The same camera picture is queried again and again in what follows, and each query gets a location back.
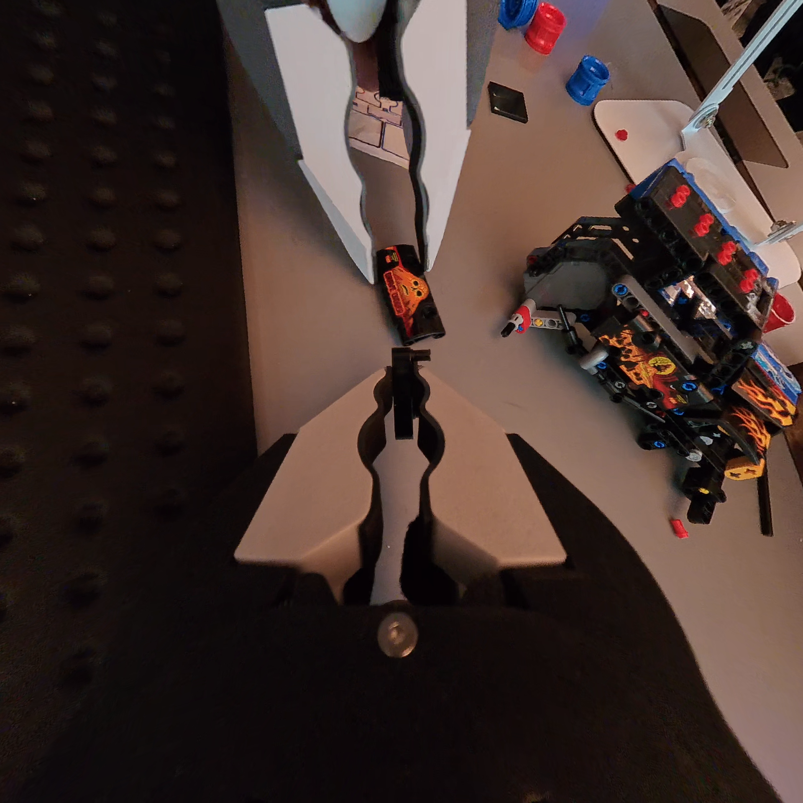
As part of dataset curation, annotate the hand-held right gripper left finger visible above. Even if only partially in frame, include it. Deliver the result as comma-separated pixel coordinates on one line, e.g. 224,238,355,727
233,367,385,574

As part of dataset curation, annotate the short black toy beam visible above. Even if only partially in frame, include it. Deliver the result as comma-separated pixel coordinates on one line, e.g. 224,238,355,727
390,348,432,440

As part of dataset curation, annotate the blue toy wheel rim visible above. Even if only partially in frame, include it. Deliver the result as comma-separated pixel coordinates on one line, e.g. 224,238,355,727
565,55,611,106
497,0,539,31

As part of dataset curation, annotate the red toy wheel rim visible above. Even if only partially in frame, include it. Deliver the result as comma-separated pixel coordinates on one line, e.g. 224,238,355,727
524,2,567,56
762,292,799,335

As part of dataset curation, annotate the dark desk cable flap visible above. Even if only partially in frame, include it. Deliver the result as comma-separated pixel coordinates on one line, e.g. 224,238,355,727
655,0,791,169

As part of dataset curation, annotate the red and black toy connector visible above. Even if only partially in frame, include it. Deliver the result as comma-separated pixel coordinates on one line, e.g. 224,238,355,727
501,298,540,340

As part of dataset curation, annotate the flame-printed toy truck model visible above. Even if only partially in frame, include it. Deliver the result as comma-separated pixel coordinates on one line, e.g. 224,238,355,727
502,160,803,537

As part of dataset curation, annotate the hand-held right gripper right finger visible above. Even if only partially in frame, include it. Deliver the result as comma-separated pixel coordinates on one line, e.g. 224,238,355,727
419,370,568,570

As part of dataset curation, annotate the black square toy tile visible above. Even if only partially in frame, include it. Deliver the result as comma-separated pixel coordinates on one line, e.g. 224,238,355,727
487,82,529,124

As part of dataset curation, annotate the sticker sheet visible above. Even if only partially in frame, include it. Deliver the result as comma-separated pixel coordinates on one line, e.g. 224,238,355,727
347,87,410,169

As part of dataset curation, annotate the dark perforated panel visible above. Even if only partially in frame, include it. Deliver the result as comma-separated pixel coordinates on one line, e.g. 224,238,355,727
0,0,259,803

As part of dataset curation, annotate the grey desk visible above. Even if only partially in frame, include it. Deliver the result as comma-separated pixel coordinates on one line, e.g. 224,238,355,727
216,0,803,803

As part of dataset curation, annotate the white book stand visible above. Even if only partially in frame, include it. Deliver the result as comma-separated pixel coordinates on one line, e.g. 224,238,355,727
593,0,803,286

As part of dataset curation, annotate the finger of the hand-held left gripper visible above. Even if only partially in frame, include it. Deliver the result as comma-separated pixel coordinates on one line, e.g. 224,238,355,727
265,5,377,286
400,0,473,275

